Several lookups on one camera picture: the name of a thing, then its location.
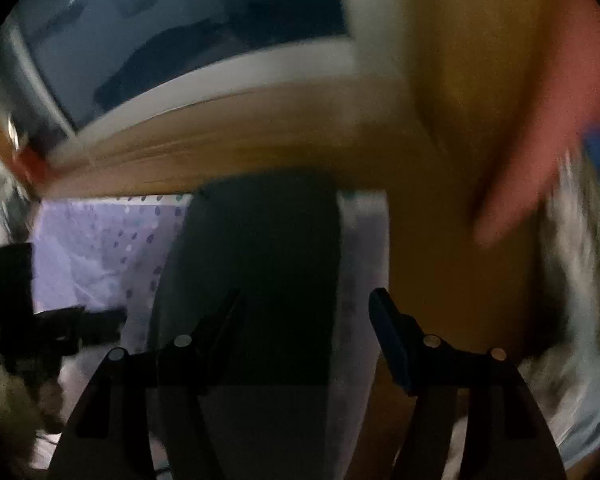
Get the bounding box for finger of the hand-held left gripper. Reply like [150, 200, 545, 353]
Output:
[79, 308, 128, 349]

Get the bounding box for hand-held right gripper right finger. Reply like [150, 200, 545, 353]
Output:
[369, 287, 567, 480]

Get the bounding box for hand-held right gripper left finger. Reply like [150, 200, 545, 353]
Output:
[46, 288, 242, 480]

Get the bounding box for dark green pants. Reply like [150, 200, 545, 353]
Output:
[147, 175, 344, 392]

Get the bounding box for purple dotted bedsheet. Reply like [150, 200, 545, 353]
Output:
[30, 190, 392, 480]

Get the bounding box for red box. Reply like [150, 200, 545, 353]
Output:
[9, 146, 49, 184]

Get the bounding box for white patterned garment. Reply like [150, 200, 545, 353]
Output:
[519, 154, 600, 467]

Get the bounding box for wooden window sill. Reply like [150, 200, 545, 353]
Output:
[0, 0, 581, 391]

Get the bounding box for red patterned curtain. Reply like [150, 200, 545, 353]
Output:
[471, 0, 600, 247]

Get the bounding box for white framed window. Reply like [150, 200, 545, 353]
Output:
[0, 0, 362, 137]

